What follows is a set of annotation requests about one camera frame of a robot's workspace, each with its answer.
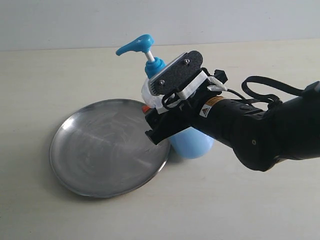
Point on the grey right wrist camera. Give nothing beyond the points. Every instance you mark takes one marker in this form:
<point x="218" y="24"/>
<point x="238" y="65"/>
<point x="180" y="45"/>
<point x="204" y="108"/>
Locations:
<point x="183" y="76"/>

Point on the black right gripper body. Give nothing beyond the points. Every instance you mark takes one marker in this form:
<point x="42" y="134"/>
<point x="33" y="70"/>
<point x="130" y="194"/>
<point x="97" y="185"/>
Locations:
<point x="203" y="112"/>

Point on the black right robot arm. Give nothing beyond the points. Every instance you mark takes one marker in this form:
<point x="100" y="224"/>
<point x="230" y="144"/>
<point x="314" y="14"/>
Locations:
<point x="260" y="139"/>

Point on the round stainless steel plate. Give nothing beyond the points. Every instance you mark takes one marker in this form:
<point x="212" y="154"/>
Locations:
<point x="102" y="151"/>

